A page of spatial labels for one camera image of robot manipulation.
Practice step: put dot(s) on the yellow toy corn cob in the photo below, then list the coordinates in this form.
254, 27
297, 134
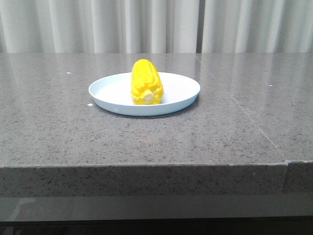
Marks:
146, 85

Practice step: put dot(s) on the light blue round plate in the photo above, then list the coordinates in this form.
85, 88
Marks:
113, 93

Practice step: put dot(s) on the white pleated curtain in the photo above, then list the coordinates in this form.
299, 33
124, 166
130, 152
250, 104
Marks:
156, 26

